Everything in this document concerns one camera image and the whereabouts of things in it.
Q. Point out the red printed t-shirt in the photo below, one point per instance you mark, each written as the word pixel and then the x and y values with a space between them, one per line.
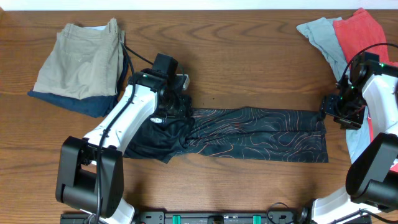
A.
pixel 354 34

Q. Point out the folded khaki shorts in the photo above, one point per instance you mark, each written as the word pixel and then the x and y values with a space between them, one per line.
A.
pixel 85 62

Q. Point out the folded navy blue garment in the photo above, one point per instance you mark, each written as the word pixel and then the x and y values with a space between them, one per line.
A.
pixel 95 106

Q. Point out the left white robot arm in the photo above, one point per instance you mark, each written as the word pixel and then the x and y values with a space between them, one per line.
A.
pixel 90 173

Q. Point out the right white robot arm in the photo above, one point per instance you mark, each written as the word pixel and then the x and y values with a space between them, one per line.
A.
pixel 371 185

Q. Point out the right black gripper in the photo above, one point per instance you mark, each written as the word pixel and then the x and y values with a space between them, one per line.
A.
pixel 328 107

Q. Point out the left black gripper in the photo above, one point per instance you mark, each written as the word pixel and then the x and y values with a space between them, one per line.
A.
pixel 185 110

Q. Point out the grey t-shirt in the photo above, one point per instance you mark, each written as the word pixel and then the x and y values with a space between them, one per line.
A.
pixel 321 34

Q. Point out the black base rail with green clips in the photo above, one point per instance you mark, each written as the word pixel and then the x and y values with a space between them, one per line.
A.
pixel 273 215

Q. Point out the black cycling jersey with logos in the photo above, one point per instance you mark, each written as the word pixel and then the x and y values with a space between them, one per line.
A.
pixel 245 133

